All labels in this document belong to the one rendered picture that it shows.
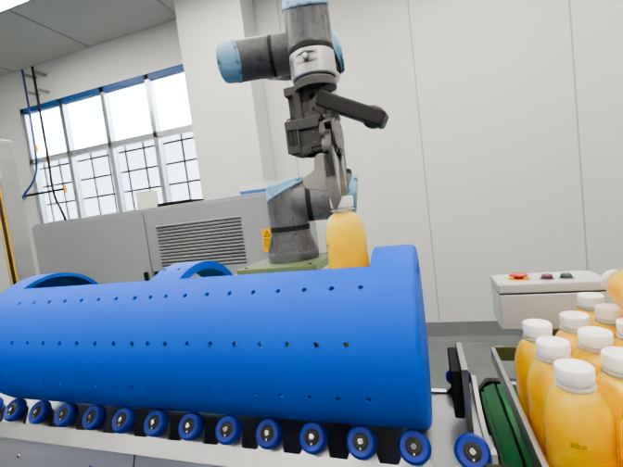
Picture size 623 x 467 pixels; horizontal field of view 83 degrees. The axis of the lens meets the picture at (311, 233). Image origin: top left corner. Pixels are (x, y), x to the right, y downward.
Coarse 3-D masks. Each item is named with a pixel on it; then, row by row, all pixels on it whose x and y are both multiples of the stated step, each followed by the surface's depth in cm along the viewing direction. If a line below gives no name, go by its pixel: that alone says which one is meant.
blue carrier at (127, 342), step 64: (384, 256) 53; (0, 320) 71; (64, 320) 65; (128, 320) 60; (192, 320) 56; (256, 320) 52; (320, 320) 49; (384, 320) 46; (0, 384) 71; (64, 384) 65; (128, 384) 60; (192, 384) 56; (256, 384) 52; (320, 384) 49; (384, 384) 46
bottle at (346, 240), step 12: (336, 216) 58; (348, 216) 57; (336, 228) 57; (348, 228) 56; (360, 228) 57; (336, 240) 57; (348, 240) 56; (360, 240) 57; (336, 252) 57; (348, 252) 56; (360, 252) 57; (336, 264) 57; (348, 264) 57; (360, 264) 57
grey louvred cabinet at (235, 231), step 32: (64, 224) 264; (96, 224) 255; (128, 224) 247; (160, 224) 239; (192, 224) 232; (224, 224) 225; (256, 224) 219; (64, 256) 267; (96, 256) 258; (128, 256) 250; (160, 256) 242; (192, 256) 234; (224, 256) 227; (256, 256) 221
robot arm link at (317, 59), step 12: (300, 48) 55; (312, 48) 55; (324, 48) 55; (300, 60) 55; (312, 60) 55; (324, 60) 55; (300, 72) 55; (312, 72) 55; (324, 72) 56; (336, 72) 57
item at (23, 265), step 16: (0, 144) 128; (0, 160) 127; (0, 176) 127; (16, 176) 132; (0, 192) 128; (16, 192) 131; (0, 208) 129; (16, 208) 131; (0, 224) 130; (16, 224) 130; (16, 240) 130; (16, 256) 129; (16, 272) 130; (32, 272) 134
